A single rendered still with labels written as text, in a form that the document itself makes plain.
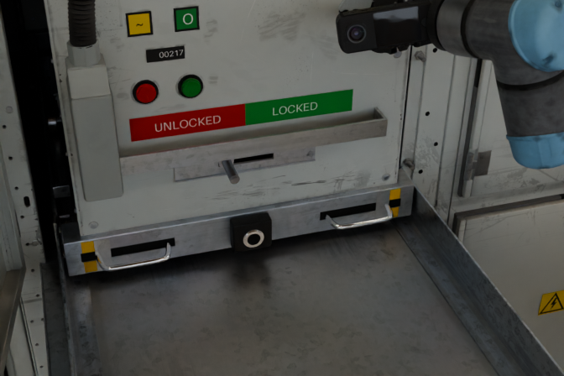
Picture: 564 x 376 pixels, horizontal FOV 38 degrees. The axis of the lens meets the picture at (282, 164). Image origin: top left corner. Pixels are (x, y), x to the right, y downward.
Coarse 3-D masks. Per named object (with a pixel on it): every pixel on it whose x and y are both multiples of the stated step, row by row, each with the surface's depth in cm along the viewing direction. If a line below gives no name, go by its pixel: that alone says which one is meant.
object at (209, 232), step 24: (360, 192) 126; (408, 192) 128; (216, 216) 120; (240, 216) 121; (288, 216) 124; (312, 216) 125; (336, 216) 127; (360, 216) 128; (72, 240) 115; (120, 240) 117; (144, 240) 118; (168, 240) 119; (192, 240) 121; (216, 240) 122; (72, 264) 116
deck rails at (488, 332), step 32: (416, 192) 129; (416, 224) 131; (416, 256) 124; (448, 256) 121; (64, 288) 108; (448, 288) 118; (480, 288) 113; (480, 320) 113; (512, 320) 105; (96, 352) 107; (512, 352) 107; (544, 352) 99
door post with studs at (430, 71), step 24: (432, 48) 124; (432, 72) 126; (408, 96) 127; (432, 96) 128; (408, 120) 130; (432, 120) 131; (408, 144) 132; (432, 144) 133; (408, 168) 135; (432, 168) 136; (432, 192) 139
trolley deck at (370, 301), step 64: (192, 256) 125; (256, 256) 125; (320, 256) 125; (384, 256) 125; (64, 320) 113; (128, 320) 113; (192, 320) 113; (256, 320) 113; (320, 320) 113; (384, 320) 113; (448, 320) 113
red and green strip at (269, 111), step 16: (304, 96) 115; (320, 96) 115; (336, 96) 116; (176, 112) 110; (192, 112) 111; (208, 112) 112; (224, 112) 112; (240, 112) 113; (256, 112) 114; (272, 112) 115; (288, 112) 115; (304, 112) 116; (320, 112) 117; (144, 128) 110; (160, 128) 111; (176, 128) 111; (192, 128) 112; (208, 128) 113
